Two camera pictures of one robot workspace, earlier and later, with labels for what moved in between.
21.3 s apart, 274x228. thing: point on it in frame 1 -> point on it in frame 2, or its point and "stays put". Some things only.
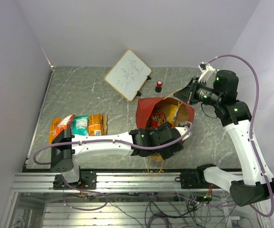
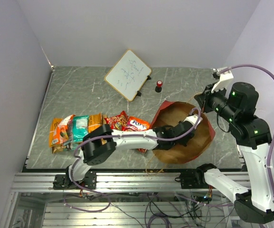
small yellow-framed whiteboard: (128, 75) stays put
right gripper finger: (187, 94) -> (201, 99)
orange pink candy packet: (65, 123) stays put
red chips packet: (158, 117) -> (118, 122)
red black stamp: (158, 88) stays put
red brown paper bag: (145, 107) -> (169, 112)
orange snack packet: (95, 126) stays put
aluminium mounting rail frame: (120, 183) stays put
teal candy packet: (80, 125) stays put
